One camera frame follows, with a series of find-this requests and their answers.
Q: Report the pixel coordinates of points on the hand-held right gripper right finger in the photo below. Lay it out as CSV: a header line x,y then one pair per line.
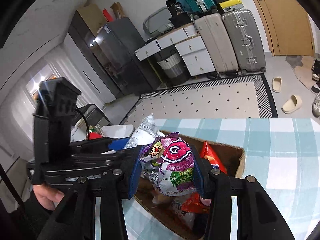
x,y
200,177

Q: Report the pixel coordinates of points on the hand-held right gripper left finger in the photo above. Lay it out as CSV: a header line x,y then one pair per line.
x,y
133,177

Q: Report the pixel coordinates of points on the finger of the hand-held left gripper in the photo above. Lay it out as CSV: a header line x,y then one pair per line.
x,y
120,143
112,158

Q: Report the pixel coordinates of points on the red chips bag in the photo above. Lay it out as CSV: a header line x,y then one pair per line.
x,y
208,155

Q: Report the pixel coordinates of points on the purple snack bag green patch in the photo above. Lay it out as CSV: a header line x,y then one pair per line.
x,y
175,170

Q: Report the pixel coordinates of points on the red foil snack packet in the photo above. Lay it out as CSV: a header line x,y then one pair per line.
x,y
195,203

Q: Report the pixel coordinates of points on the silver snack bag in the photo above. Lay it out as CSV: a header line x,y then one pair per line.
x,y
145,130

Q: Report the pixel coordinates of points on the brown cardboard box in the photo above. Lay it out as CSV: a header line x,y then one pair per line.
x,y
232,160
117,10

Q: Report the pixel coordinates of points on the white red-print snack bag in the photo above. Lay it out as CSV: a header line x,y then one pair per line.
x,y
182,212

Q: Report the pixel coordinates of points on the person's left forearm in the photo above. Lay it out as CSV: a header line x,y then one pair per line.
x,y
20,220

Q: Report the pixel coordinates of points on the person's left hand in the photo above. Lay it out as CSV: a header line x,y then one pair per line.
x,y
47,195

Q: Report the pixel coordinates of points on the white paper carton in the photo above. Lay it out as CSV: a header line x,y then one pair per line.
x,y
117,131

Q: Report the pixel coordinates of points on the red paper bag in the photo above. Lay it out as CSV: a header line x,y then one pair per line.
x,y
108,15
95,136

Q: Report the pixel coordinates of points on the patterned floor rug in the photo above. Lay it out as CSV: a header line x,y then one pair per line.
x,y
200,100

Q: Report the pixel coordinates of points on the woven laundry basket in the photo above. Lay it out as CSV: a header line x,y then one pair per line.
x,y
172,65

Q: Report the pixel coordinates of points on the dark glass cabinet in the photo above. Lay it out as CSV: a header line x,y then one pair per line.
x,y
82,37

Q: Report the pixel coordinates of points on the dark refrigerator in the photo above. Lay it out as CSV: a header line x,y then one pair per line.
x,y
120,45

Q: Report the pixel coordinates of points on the white drawer cabinet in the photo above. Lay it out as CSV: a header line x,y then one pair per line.
x,y
195,57

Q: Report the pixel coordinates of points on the white desk with drawers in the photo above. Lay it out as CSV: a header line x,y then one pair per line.
x,y
172,38

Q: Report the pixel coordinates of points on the beige slipper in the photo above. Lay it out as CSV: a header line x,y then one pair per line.
x,y
277,84
292,104

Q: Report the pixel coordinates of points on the large tan cardboard box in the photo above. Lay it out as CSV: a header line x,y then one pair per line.
x,y
92,15

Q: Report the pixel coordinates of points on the oval white-framed mirror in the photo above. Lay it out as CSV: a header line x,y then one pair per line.
x,y
150,17

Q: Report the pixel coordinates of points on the beige suitcase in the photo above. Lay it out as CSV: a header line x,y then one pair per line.
x,y
215,45

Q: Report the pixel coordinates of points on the flat brown cardboard box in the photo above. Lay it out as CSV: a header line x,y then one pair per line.
x,y
117,10

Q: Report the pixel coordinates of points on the black storage box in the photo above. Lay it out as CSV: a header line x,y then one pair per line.
x,y
181,21

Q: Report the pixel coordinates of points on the silver suitcase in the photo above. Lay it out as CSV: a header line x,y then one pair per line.
x,y
242,40

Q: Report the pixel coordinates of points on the pile of loose shoes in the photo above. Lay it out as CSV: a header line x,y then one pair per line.
x,y
316,90

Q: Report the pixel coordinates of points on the black paper bag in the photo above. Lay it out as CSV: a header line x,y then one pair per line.
x,y
176,7

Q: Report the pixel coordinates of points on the grey door mat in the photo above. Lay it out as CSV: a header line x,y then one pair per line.
x,y
300,67

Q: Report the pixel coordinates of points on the black yellow shoe box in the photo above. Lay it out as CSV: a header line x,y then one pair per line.
x,y
230,4

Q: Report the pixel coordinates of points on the wooden door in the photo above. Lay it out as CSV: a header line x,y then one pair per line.
x,y
282,17

